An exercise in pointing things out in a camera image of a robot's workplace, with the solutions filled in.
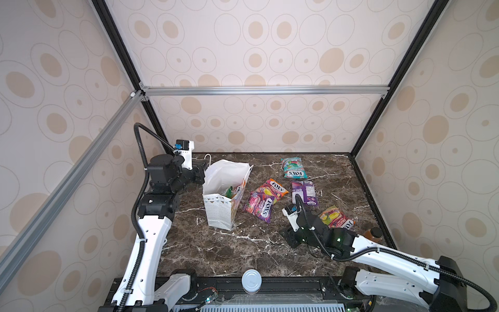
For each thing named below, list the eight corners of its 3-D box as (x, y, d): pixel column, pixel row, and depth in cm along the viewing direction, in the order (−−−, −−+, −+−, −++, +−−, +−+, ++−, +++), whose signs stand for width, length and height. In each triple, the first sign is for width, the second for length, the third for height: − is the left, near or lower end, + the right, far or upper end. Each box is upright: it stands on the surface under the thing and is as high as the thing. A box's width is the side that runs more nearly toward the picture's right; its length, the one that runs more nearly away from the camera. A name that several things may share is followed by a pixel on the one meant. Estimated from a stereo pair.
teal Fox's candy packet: (283, 179, 110) (284, 175, 107) (281, 162, 118) (282, 157, 115) (305, 179, 110) (307, 175, 107) (301, 162, 118) (303, 157, 115)
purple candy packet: (292, 205, 99) (293, 201, 96) (289, 184, 108) (290, 180, 105) (316, 205, 99) (318, 201, 96) (311, 184, 108) (313, 180, 105)
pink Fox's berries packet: (242, 214, 96) (242, 209, 92) (250, 194, 103) (250, 189, 99) (269, 222, 93) (270, 218, 89) (275, 202, 100) (276, 197, 96)
